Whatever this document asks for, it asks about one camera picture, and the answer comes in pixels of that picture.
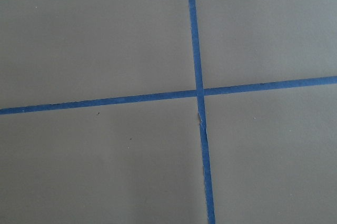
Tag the blue tape grid lines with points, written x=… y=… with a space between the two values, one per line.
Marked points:
x=200 y=92

